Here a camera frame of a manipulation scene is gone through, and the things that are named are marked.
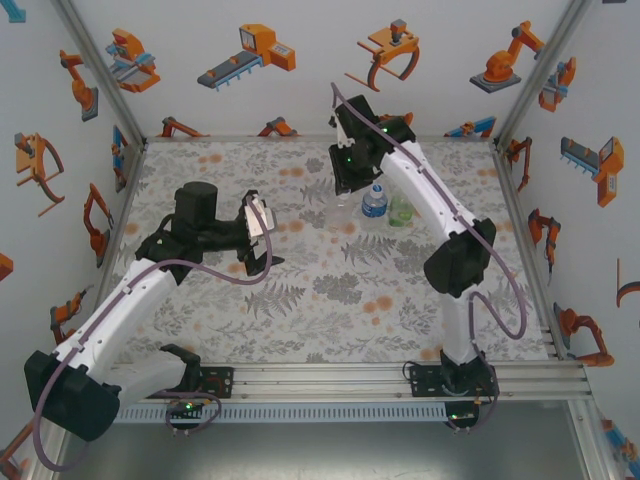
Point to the blue label plastic bottle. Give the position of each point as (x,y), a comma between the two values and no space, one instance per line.
(374,206)

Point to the clear unlabelled plastic bottle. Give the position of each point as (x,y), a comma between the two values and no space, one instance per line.
(345,217)

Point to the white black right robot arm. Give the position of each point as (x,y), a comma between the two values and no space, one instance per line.
(457,260)

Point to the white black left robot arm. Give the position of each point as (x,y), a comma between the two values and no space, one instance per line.
(125,305)

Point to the floral patterned table cloth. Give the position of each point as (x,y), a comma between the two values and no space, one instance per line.
(350,310)

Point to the small circuit board green light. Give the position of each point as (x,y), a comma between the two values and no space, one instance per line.
(460,416)
(186,406)

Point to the grey metal lower panel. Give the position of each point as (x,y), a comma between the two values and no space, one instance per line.
(320,450)

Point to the aluminium rear rail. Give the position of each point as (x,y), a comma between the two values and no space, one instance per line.
(310,138)

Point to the aluminium side rail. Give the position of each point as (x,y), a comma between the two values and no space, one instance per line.
(520,225)
(134,175)

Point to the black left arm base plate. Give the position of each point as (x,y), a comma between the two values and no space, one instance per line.
(222,382)

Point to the aluminium table edge rail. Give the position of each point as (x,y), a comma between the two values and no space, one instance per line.
(320,382)

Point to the aluminium frame post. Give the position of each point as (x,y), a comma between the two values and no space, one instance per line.
(542,75)
(100,70)
(597,467)

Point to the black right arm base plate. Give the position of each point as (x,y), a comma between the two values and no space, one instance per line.
(425,382)

